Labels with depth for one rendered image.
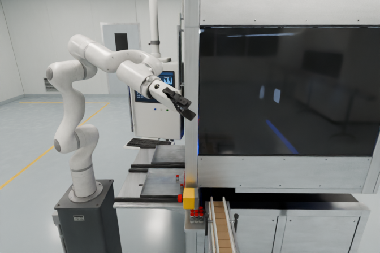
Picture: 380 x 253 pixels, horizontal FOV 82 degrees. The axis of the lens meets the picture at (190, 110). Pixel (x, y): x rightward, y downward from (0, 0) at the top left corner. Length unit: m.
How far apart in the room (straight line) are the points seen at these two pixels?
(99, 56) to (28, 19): 7.09
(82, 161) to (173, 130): 1.00
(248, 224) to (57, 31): 7.03
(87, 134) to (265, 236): 1.16
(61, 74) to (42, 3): 6.65
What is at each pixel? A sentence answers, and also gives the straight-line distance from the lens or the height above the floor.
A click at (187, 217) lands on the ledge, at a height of 0.88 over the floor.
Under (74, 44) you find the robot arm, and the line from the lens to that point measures 1.05.
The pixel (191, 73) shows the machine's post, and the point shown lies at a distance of 0.95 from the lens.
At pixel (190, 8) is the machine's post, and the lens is 0.95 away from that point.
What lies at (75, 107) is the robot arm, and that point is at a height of 1.43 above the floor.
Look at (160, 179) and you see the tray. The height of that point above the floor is 0.88.
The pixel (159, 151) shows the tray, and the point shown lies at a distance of 1.81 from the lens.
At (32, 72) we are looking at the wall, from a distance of 8.16.
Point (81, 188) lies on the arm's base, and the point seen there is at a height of 0.94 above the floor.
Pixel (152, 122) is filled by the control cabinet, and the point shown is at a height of 0.97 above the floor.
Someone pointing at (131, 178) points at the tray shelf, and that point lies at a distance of 1.55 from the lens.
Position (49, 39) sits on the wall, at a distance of 7.70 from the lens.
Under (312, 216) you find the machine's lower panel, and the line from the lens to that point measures 1.48.
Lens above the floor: 1.76
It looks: 19 degrees down
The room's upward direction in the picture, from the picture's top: straight up
